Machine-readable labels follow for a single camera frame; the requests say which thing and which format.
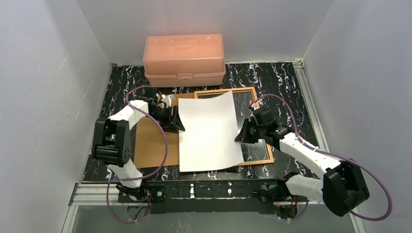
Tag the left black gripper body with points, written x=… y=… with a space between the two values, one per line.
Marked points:
x=169 y=116

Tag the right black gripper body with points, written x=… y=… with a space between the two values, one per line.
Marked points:
x=253 y=131

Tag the clear acrylic sheet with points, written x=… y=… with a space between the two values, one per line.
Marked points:
x=244 y=103

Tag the brown cardboard backing board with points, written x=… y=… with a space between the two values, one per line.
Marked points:
x=149 y=145

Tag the brown wooden picture frame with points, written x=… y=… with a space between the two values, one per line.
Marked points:
x=254 y=93

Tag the window and plant photo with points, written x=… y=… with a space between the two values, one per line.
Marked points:
x=208 y=141

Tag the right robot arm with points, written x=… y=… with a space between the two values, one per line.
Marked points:
x=327 y=168

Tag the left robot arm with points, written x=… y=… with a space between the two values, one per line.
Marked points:
x=111 y=143

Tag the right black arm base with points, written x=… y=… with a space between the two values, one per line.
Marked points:
x=276 y=191

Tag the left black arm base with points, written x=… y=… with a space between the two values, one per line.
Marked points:
x=151 y=194

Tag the pink plastic storage box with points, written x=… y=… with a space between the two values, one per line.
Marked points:
x=184 y=60

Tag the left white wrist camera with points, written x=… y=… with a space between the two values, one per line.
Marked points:
x=166 y=101

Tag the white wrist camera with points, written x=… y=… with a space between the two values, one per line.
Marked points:
x=166 y=101
x=254 y=106

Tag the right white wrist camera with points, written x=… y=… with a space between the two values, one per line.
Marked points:
x=254 y=106

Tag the aluminium front rail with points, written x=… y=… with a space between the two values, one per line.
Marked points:
x=209 y=193

